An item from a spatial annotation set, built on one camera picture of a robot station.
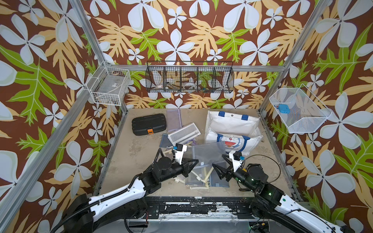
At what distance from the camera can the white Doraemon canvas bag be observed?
837mm

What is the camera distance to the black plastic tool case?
40.7 inches

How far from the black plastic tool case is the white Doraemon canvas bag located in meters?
0.35
